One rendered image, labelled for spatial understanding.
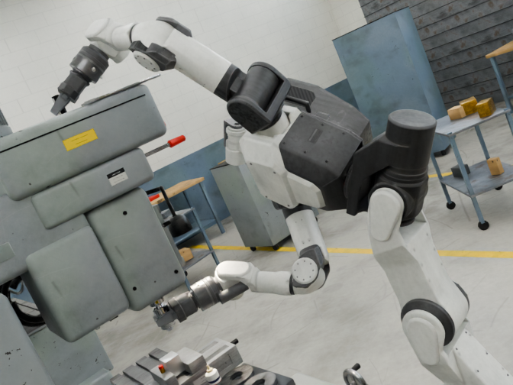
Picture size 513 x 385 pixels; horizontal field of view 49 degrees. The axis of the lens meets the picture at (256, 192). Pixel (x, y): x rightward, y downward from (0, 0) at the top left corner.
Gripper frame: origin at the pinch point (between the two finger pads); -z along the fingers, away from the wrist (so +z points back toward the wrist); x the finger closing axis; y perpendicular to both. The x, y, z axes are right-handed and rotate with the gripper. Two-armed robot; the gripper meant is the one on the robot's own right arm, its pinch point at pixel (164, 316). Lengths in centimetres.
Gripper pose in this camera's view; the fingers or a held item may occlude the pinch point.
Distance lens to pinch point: 176.4
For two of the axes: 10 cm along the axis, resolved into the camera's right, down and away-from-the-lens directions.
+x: 3.3, 0.3, -9.4
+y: 4.1, 9.0, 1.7
